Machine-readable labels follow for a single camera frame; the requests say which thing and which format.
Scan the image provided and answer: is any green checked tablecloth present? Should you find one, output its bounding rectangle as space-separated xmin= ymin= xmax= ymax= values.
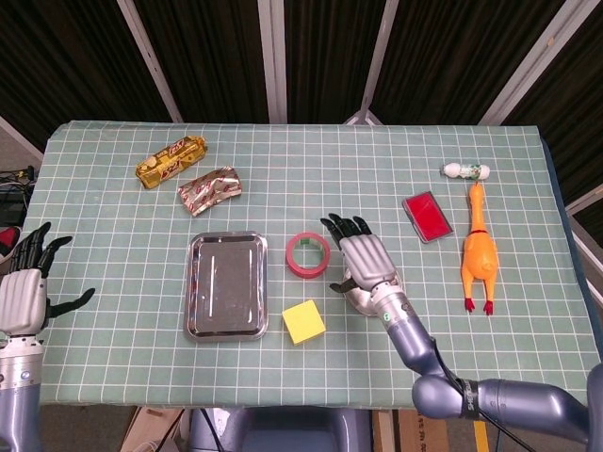
xmin=35 ymin=121 xmax=603 ymax=410

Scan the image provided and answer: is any silver red snack wrapper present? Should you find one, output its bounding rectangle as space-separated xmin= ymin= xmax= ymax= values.
xmin=177 ymin=166 xmax=243 ymax=218

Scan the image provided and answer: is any white frame post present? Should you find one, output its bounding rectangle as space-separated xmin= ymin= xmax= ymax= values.
xmin=256 ymin=0 xmax=288 ymax=124
xmin=480 ymin=0 xmax=590 ymax=126
xmin=116 ymin=0 xmax=184 ymax=123
xmin=343 ymin=0 xmax=401 ymax=126

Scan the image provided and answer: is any orange rubber chicken toy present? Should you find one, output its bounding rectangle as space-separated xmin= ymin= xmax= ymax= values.
xmin=460 ymin=182 xmax=499 ymax=315

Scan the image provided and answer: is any tangle of black cables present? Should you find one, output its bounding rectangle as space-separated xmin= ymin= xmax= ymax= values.
xmin=0 ymin=164 xmax=38 ymax=227

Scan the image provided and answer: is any yellow foam cube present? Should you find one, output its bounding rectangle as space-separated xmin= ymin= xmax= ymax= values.
xmin=281 ymin=299 xmax=327 ymax=348

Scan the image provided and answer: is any red ink pad case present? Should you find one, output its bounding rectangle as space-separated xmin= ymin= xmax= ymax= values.
xmin=401 ymin=189 xmax=454 ymax=245

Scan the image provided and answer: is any rectangular steel tray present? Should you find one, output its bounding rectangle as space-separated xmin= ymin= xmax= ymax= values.
xmin=182 ymin=230 xmax=270 ymax=343

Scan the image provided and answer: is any white frame bar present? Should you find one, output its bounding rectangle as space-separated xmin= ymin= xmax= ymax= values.
xmin=0 ymin=115 xmax=46 ymax=157

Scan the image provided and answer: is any brown cardboard box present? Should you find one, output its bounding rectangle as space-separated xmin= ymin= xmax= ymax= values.
xmin=393 ymin=408 xmax=448 ymax=452
xmin=122 ymin=407 xmax=189 ymax=452

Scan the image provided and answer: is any red tape roll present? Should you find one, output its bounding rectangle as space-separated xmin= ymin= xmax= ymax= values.
xmin=285 ymin=231 xmax=332 ymax=280

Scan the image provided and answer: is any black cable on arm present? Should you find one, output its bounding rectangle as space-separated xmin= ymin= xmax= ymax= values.
xmin=429 ymin=334 xmax=536 ymax=452

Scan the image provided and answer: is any gold cracker packet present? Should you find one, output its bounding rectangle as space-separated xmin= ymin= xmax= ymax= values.
xmin=135 ymin=135 xmax=209 ymax=190

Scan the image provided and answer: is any blue-grey robot torso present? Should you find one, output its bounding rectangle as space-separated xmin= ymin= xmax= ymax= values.
xmin=187 ymin=407 xmax=376 ymax=452

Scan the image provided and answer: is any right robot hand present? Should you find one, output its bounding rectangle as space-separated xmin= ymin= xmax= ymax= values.
xmin=319 ymin=212 xmax=401 ymax=296

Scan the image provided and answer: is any small white green bottle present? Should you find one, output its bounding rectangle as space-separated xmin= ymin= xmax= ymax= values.
xmin=441 ymin=161 xmax=492 ymax=182

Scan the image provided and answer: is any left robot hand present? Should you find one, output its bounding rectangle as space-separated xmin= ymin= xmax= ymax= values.
xmin=0 ymin=221 xmax=96 ymax=336

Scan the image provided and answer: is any black velcro arm strap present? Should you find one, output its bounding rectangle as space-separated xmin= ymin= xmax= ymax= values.
xmin=454 ymin=378 xmax=481 ymax=421

